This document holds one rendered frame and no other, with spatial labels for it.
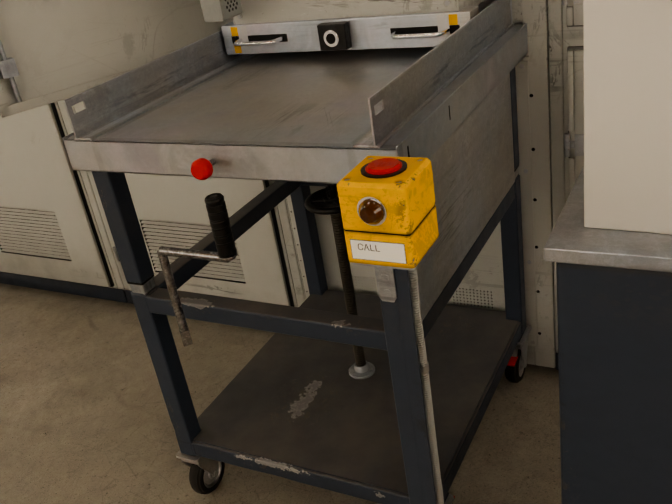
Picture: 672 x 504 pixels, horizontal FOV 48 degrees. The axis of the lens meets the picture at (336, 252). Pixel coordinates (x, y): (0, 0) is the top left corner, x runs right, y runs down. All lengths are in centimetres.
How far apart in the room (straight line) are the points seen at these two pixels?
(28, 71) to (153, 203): 72
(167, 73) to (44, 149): 104
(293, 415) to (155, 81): 74
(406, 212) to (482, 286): 114
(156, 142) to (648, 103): 73
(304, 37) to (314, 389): 75
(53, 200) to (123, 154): 131
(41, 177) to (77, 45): 91
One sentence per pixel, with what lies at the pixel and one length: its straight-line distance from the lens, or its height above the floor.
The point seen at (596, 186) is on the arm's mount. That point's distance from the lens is 97.
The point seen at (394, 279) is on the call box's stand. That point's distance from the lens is 86.
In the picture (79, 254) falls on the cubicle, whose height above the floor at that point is 18.
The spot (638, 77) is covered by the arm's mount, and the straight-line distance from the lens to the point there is 91.
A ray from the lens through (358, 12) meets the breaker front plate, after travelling 152.
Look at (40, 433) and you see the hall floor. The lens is 218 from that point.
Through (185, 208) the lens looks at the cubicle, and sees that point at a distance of 223.
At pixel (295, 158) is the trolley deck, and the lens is 111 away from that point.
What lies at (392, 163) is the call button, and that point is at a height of 91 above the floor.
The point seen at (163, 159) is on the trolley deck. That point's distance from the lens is 125.
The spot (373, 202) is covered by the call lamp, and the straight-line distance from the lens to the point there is 79.
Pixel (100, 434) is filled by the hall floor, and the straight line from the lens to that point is 208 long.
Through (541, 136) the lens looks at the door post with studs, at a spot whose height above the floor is 61.
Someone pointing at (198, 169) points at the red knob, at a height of 82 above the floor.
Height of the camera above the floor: 120
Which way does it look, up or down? 27 degrees down
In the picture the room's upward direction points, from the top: 10 degrees counter-clockwise
